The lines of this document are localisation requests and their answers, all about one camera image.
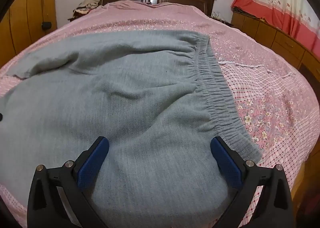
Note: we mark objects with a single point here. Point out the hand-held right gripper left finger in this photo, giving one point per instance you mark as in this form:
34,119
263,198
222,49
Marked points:
93,160

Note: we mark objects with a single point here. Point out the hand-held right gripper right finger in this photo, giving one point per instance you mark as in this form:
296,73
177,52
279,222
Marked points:
226,165

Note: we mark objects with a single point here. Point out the grey fleece pants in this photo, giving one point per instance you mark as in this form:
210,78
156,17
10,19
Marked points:
137,105

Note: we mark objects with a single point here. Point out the pink floral bedspread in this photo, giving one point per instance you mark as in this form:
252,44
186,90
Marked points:
262,93

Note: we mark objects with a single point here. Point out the black wardrobe knob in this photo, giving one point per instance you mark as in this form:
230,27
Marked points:
46,25

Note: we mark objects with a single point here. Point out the wooden wardrobe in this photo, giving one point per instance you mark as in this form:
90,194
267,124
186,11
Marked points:
27,18

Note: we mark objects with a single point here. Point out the low wooden cabinet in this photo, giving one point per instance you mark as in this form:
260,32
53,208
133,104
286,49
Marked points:
270,33

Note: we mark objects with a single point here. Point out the pile of clothes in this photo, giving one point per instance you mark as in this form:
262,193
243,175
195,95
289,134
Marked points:
87,3

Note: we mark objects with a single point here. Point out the dry twigs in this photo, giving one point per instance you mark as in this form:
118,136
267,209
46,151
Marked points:
221,19

